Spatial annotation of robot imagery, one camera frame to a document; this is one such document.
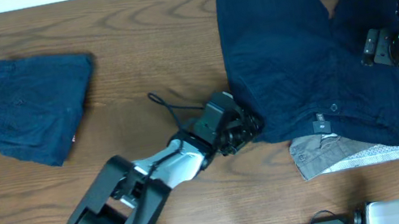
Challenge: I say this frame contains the navy blue shorts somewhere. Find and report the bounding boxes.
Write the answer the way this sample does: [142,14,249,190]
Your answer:
[0,54,93,166]
[216,0,399,146]

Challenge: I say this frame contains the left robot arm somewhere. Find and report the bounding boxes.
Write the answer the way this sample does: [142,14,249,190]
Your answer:
[66,92,263,224]

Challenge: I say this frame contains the grey shorts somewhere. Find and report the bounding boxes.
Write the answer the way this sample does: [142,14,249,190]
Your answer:
[289,134,399,180]

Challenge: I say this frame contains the folded navy blue shorts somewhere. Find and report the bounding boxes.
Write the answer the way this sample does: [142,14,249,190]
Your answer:
[0,54,93,166]

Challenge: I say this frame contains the left black cable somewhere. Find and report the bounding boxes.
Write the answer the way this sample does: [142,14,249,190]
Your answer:
[66,83,226,224]

